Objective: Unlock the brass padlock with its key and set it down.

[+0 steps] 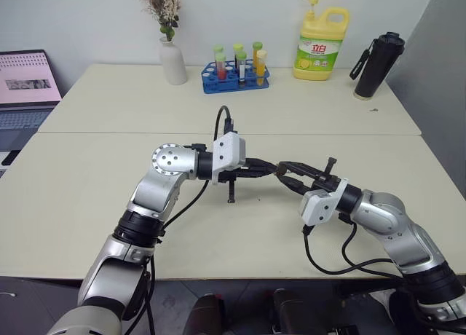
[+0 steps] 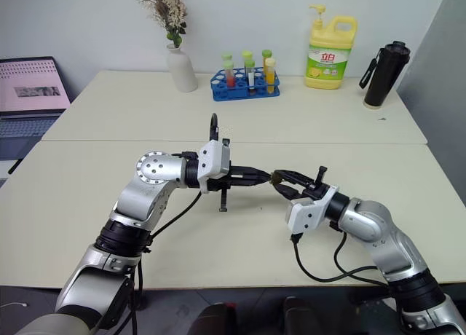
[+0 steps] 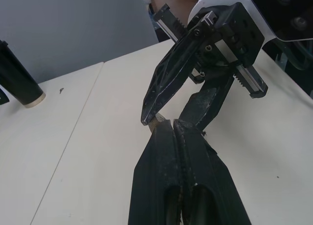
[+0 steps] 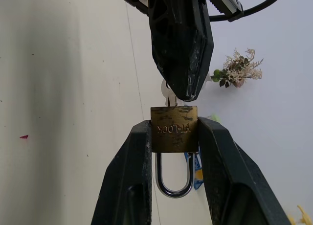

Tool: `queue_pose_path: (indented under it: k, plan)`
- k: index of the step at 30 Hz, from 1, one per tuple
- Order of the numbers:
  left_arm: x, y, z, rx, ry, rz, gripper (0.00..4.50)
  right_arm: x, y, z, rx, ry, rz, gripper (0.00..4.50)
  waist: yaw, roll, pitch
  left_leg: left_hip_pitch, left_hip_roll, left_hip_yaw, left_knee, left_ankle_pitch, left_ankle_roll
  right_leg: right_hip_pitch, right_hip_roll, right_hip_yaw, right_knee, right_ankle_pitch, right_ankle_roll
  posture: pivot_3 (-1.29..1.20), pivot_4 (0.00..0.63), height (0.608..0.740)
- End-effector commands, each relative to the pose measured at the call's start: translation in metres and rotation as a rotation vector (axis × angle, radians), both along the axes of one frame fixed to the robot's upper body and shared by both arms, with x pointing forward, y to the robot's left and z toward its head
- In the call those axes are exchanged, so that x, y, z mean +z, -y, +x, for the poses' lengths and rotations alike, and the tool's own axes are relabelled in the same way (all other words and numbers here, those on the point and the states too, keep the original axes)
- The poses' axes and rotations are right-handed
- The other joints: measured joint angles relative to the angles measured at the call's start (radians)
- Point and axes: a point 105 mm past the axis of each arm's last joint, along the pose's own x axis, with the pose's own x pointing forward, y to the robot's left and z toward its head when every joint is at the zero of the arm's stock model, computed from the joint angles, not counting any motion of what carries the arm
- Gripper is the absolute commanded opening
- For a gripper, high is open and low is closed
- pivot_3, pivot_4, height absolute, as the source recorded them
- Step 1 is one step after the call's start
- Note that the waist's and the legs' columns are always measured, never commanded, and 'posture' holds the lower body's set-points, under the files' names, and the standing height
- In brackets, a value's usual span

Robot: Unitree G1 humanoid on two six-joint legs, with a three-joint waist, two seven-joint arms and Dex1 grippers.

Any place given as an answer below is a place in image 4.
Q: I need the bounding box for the yellow plastic item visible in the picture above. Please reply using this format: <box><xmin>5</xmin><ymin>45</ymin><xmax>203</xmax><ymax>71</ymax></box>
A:
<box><xmin>287</xmin><ymin>204</ymin><xmax>310</xmax><ymax>225</ymax></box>

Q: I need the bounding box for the blue yellow package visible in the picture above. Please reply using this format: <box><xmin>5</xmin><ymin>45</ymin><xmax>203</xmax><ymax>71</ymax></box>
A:
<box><xmin>183</xmin><ymin>146</ymin><xmax>205</xmax><ymax>190</ymax></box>

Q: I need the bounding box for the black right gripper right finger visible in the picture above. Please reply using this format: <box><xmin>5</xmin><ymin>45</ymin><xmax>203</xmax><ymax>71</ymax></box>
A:
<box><xmin>198</xmin><ymin>116</ymin><xmax>292</xmax><ymax>225</ymax></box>

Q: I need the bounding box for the brass padlock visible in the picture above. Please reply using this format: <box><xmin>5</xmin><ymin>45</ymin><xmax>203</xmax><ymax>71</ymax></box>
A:
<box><xmin>150</xmin><ymin>105</ymin><xmax>199</xmax><ymax>199</ymax></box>

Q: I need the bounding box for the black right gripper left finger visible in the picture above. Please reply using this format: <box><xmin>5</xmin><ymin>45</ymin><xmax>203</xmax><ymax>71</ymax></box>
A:
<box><xmin>90</xmin><ymin>119</ymin><xmax>156</xmax><ymax>225</ymax></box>

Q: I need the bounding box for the silver key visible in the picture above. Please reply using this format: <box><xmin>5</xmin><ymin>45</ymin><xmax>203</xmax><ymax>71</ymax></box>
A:
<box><xmin>160</xmin><ymin>78</ymin><xmax>179</xmax><ymax>107</ymax></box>

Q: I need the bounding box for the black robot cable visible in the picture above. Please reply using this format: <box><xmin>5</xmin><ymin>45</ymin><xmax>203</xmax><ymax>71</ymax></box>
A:
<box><xmin>209</xmin><ymin>0</ymin><xmax>289</xmax><ymax>22</ymax></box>

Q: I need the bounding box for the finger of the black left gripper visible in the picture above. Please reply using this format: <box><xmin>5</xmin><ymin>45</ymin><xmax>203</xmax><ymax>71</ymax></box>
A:
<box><xmin>146</xmin><ymin>0</ymin><xmax>200</xmax><ymax>100</ymax></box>
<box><xmin>185</xmin><ymin>0</ymin><xmax>215</xmax><ymax>102</ymax></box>

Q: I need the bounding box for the artificial flower sprig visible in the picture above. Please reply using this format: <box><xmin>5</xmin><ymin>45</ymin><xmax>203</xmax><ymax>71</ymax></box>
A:
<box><xmin>210</xmin><ymin>47</ymin><xmax>264</xmax><ymax>89</ymax></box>

